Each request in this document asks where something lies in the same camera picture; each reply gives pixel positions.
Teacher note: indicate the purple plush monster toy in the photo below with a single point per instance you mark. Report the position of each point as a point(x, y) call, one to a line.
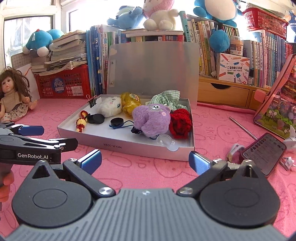
point(152, 119)

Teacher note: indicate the red plastic crate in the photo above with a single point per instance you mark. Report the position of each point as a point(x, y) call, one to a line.
point(71, 83)

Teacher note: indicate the large blue doraemon plush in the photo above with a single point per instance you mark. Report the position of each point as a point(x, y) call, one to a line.
point(223, 12)

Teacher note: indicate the row of blue books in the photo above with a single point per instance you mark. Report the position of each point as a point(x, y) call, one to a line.
point(97, 58)

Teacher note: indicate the yellow plastic wrapped packet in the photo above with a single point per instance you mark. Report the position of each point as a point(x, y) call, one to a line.
point(129, 102)

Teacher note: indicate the row of upright books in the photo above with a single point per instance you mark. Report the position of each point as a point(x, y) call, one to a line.
point(255, 59)

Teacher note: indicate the stack of worn books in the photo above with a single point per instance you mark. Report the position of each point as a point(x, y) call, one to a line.
point(67, 52)

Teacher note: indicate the black binder clip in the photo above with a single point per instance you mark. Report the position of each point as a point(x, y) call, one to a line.
point(91, 100)

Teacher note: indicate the green gingham scrunchie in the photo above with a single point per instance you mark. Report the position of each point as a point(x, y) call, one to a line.
point(169, 98)

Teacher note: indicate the pink cream bunny plush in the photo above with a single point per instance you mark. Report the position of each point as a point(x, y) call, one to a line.
point(159, 15)

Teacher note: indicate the clear plastic ball half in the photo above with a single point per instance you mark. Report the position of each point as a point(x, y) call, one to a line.
point(168, 142)

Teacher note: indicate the person's left hand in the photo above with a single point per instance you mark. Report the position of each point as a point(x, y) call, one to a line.
point(5, 189)

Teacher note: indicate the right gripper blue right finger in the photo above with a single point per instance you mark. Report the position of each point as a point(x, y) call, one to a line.
point(208, 171)

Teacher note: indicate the brown haired baby doll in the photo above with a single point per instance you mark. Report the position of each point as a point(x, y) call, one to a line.
point(16, 100)

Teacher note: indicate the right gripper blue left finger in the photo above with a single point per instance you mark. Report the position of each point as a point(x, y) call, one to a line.
point(81, 170)

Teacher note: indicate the blue floral brocade pouch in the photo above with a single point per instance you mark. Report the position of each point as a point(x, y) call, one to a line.
point(133, 130)

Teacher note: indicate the smartphone in red case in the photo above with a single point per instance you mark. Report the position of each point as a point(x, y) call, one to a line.
point(265, 152)

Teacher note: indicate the white label printer box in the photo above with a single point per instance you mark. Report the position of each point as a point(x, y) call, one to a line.
point(232, 68)

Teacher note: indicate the small white jar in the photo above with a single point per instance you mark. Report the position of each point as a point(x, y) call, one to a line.
point(236, 45)

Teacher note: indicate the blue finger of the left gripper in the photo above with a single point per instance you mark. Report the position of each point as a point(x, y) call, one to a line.
point(29, 130)
point(66, 144)

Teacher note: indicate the black round cap in box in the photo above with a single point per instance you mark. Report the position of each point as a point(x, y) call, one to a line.
point(90, 118)

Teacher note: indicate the black round lid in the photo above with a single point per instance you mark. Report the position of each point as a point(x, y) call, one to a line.
point(98, 118)

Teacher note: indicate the wooden drawer shelf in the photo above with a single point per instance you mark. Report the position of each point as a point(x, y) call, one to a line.
point(220, 92)

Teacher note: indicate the silver cardboard box with lid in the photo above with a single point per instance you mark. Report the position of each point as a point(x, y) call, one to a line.
point(144, 69)

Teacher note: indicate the red crochet heart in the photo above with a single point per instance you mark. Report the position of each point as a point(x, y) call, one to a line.
point(180, 123)

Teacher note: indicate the pink dollhouse toy box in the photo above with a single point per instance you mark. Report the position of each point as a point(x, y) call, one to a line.
point(277, 112)

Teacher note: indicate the blue doraemon plush left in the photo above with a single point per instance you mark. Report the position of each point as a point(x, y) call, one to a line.
point(40, 41)

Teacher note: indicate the red plastic basket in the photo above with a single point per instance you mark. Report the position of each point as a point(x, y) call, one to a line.
point(258, 19)

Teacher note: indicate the red yellow crochet ornament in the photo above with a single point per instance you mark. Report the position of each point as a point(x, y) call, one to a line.
point(81, 121)

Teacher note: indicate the white fluffy plush toy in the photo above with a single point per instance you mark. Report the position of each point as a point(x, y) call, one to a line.
point(111, 106)

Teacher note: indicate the blue elephant plush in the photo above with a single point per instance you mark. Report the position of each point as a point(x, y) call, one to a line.
point(128, 17)

